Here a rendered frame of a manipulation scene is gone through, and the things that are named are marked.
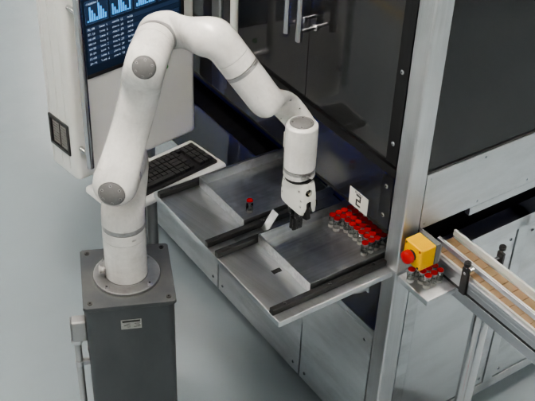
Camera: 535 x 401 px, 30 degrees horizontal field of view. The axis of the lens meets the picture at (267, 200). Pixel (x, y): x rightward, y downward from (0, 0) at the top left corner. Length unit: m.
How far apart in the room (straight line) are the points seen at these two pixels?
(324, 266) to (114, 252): 0.60
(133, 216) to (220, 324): 1.35
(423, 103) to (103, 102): 1.15
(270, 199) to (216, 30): 0.90
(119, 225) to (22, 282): 1.57
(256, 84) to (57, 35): 0.90
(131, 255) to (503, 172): 1.10
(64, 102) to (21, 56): 2.60
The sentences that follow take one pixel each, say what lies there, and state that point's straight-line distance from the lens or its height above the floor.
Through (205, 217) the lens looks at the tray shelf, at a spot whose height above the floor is 0.88.
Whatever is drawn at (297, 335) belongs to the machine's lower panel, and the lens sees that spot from 3.55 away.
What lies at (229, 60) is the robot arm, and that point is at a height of 1.60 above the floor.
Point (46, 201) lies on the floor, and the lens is 4.65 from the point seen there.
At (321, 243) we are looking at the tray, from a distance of 2.97.
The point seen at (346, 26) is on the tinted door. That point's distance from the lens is 2.76.
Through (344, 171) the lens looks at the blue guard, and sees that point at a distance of 2.94.
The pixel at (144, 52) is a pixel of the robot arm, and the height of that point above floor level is 1.64.
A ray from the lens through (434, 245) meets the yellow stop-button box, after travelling 2.78.
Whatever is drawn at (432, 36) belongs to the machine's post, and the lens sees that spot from 2.48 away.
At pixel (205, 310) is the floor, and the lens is 4.03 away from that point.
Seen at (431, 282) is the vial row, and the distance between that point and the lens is 2.87.
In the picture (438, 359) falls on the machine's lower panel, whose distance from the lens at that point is 3.37.
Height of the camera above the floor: 2.76
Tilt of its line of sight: 37 degrees down
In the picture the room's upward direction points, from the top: 2 degrees clockwise
